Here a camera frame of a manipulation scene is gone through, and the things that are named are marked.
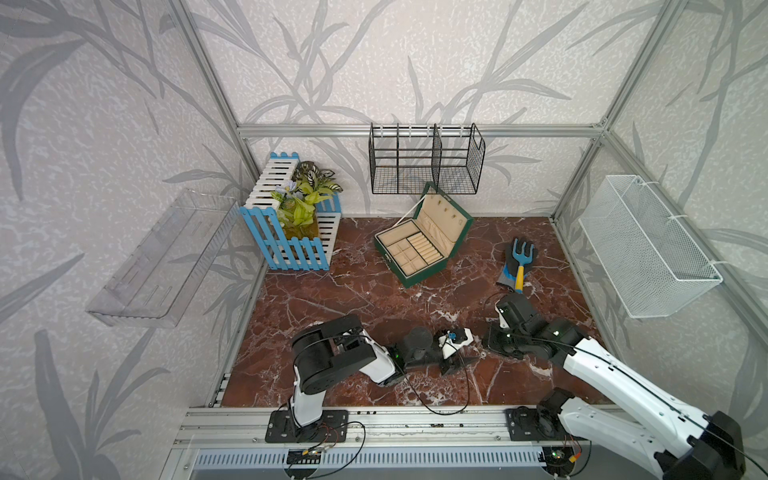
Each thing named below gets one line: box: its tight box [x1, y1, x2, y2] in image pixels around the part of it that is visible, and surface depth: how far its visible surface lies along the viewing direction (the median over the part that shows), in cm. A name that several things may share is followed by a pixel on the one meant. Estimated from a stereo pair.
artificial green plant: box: [271, 161, 343, 240], surface depth 98 cm
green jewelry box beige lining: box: [374, 182, 474, 288], surface depth 105 cm
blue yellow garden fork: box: [512, 238, 535, 293], surface depth 107 cm
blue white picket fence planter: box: [240, 152, 342, 270], surface depth 99 cm
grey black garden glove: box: [496, 241, 538, 293], surface depth 105 cm
